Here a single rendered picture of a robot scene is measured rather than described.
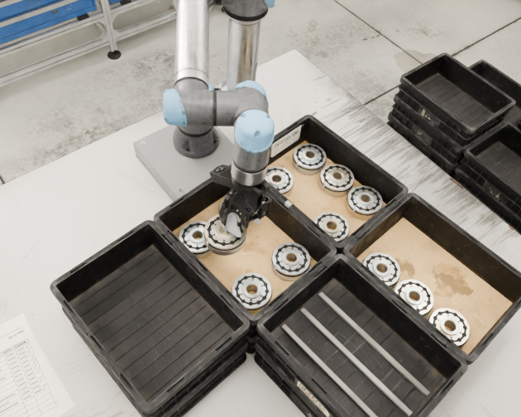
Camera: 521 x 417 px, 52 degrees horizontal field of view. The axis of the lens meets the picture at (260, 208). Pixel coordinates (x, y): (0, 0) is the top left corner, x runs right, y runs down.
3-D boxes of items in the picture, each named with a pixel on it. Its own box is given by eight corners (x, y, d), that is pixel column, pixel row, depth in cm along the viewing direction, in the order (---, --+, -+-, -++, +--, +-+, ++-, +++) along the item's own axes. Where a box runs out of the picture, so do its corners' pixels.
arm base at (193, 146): (165, 131, 179) (164, 111, 171) (207, 118, 184) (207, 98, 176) (183, 164, 172) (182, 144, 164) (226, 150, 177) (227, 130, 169)
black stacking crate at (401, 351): (252, 343, 133) (254, 325, 124) (332, 274, 145) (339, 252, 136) (374, 472, 117) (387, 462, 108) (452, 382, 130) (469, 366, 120)
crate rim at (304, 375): (253, 328, 125) (253, 323, 123) (338, 255, 138) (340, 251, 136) (384, 465, 109) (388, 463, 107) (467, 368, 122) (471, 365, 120)
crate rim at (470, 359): (338, 255, 138) (340, 250, 136) (408, 194, 151) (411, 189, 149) (467, 368, 122) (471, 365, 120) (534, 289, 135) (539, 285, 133)
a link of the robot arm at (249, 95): (216, 76, 113) (216, 111, 106) (268, 78, 114) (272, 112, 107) (216, 105, 119) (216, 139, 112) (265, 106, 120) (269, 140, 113)
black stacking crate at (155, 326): (60, 307, 136) (48, 286, 127) (155, 242, 149) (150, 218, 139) (153, 428, 120) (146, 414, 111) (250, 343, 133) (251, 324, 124)
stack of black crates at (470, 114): (375, 147, 265) (399, 76, 228) (416, 122, 276) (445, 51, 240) (436, 199, 247) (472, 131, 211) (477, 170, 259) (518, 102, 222)
